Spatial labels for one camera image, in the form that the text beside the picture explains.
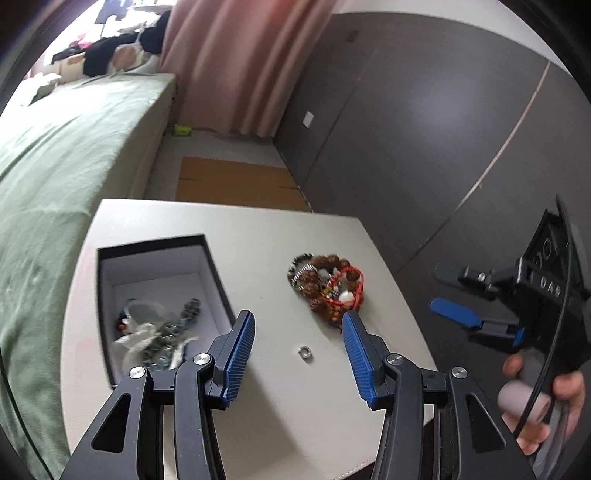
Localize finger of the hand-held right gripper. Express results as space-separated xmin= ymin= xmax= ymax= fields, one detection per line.
xmin=433 ymin=262 xmax=519 ymax=298
xmin=428 ymin=296 xmax=526 ymax=349

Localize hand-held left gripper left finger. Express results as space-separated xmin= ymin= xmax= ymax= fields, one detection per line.
xmin=59 ymin=310 xmax=257 ymax=480

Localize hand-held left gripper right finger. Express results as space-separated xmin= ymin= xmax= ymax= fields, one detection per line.
xmin=341 ymin=310 xmax=539 ymax=480

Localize pile of beaded bracelets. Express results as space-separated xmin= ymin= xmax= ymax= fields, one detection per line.
xmin=299 ymin=254 xmax=366 ymax=325

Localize black jewelry box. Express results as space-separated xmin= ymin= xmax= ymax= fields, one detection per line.
xmin=96 ymin=233 xmax=238 ymax=389

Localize red string bracelet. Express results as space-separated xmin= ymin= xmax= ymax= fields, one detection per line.
xmin=323 ymin=265 xmax=366 ymax=308

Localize metal watch band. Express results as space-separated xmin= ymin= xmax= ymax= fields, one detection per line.
xmin=291 ymin=264 xmax=320 ymax=292

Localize black bead bracelet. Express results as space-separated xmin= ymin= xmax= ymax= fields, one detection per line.
xmin=288 ymin=252 xmax=319 ymax=283

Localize person's right hand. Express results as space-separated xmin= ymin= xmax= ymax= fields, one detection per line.
xmin=501 ymin=354 xmax=587 ymax=457

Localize jewellery and bags in box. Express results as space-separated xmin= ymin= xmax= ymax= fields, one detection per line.
xmin=113 ymin=299 xmax=200 ymax=366

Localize flat brown cardboard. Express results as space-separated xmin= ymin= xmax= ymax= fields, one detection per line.
xmin=176 ymin=156 xmax=312 ymax=213

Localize bed with green sheet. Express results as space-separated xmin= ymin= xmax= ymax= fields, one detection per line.
xmin=0 ymin=73 xmax=179 ymax=480

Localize pink curtain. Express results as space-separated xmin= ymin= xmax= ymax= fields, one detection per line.
xmin=160 ymin=0 xmax=334 ymax=139

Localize beige pillow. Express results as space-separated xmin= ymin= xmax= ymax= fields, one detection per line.
xmin=110 ymin=42 xmax=154 ymax=73

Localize pile of black clothes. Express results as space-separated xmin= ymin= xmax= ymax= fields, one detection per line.
xmin=51 ymin=13 xmax=172 ymax=78

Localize pale patterned duvet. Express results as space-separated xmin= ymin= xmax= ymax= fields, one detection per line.
xmin=25 ymin=70 xmax=64 ymax=106

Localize black cable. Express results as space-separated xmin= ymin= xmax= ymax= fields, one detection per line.
xmin=512 ymin=194 xmax=583 ymax=439

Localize grey bead bracelet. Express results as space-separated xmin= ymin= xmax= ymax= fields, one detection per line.
xmin=142 ymin=298 xmax=202 ymax=373

